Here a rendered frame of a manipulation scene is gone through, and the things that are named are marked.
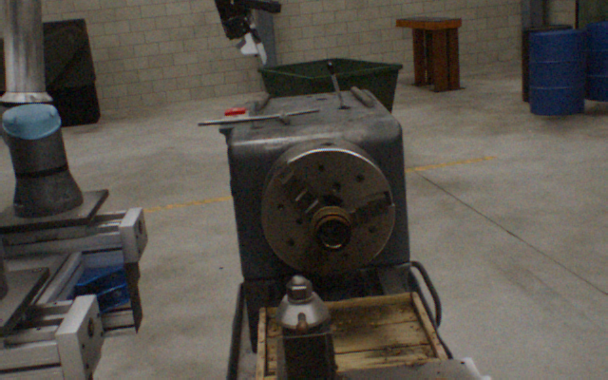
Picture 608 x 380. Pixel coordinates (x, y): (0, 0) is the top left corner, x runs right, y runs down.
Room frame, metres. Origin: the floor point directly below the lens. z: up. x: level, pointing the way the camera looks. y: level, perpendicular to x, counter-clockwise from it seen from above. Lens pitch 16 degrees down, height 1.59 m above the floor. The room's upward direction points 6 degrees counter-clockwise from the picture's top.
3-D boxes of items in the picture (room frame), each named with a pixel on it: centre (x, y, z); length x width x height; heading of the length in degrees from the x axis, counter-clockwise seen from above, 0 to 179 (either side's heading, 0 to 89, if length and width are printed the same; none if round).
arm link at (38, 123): (1.50, 0.60, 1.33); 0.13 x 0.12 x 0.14; 27
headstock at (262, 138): (1.93, -0.02, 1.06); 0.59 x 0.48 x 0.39; 1
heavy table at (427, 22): (10.34, -2.07, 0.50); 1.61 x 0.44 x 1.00; 11
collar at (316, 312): (0.91, 0.02, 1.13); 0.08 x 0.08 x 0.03
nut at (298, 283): (0.91, 0.02, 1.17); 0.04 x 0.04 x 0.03
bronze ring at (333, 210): (1.38, -0.05, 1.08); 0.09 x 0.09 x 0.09; 1
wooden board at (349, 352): (1.24, -0.05, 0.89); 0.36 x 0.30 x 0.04; 91
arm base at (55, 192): (1.49, 0.59, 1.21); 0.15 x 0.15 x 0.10
